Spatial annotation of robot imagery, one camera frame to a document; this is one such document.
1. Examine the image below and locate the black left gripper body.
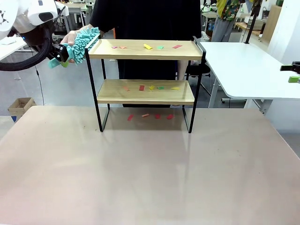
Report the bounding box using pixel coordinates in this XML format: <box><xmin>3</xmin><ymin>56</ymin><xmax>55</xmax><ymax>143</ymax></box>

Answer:
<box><xmin>46</xmin><ymin>43</ymin><xmax>69</xmax><ymax>63</ymax></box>

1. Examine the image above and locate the teal microfiber duster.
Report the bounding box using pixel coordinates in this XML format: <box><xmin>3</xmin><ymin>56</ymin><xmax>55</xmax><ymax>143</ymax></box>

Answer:
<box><xmin>48</xmin><ymin>27</ymin><xmax>101</xmax><ymax>69</ymax></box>

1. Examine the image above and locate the black metal wooden two-tier shelf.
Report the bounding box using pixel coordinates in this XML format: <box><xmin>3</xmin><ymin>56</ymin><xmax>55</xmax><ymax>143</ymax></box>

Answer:
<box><xmin>84</xmin><ymin>35</ymin><xmax>207</xmax><ymax>134</ymax></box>

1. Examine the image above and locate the person right hand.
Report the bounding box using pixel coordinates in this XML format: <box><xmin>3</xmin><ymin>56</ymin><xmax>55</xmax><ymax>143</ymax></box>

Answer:
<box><xmin>60</xmin><ymin>30</ymin><xmax>82</xmax><ymax>45</ymax></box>

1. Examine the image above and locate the white side table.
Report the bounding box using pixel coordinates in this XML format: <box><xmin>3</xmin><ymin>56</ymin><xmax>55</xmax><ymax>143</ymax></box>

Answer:
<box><xmin>199</xmin><ymin>41</ymin><xmax>300</xmax><ymax>115</ymax></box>

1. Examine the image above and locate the white background desk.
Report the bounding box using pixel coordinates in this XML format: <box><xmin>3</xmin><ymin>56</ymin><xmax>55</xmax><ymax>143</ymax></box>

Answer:
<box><xmin>60</xmin><ymin>2</ymin><xmax>91</xmax><ymax>31</ymax></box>

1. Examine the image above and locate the wooden cabinet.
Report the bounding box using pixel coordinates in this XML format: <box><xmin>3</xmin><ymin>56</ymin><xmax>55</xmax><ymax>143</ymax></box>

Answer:
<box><xmin>261</xmin><ymin>5</ymin><xmax>283</xmax><ymax>44</ymax></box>

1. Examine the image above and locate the black pole stand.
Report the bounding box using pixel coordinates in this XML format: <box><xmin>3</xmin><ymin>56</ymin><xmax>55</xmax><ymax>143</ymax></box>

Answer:
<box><xmin>244</xmin><ymin>0</ymin><xmax>262</xmax><ymax>45</ymax></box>

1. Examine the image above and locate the cardboard box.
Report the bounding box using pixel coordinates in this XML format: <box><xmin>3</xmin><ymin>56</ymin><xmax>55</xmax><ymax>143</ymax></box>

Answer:
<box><xmin>7</xmin><ymin>97</ymin><xmax>37</xmax><ymax>122</ymax></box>

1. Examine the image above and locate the wooden background desk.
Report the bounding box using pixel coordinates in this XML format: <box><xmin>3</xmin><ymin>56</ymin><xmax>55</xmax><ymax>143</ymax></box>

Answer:
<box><xmin>234</xmin><ymin>21</ymin><xmax>268</xmax><ymax>38</ymax></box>

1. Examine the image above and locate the person in colourful shirt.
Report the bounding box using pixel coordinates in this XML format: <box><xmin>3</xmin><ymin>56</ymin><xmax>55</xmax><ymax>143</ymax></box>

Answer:
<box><xmin>212</xmin><ymin>0</ymin><xmax>244</xmax><ymax>43</ymax></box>

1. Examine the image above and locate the black chair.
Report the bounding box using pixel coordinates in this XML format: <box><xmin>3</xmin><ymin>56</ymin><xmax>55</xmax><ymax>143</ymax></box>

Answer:
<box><xmin>185</xmin><ymin>62</ymin><xmax>211</xmax><ymax>78</ymax></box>

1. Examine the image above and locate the person in black shirt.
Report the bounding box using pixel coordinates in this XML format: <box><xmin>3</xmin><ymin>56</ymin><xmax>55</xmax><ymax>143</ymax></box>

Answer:
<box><xmin>89</xmin><ymin>0</ymin><xmax>202</xmax><ymax>108</ymax></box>

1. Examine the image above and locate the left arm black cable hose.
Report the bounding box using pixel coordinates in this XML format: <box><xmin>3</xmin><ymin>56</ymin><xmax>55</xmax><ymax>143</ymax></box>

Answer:
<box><xmin>0</xmin><ymin>23</ymin><xmax>56</xmax><ymax>71</ymax></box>

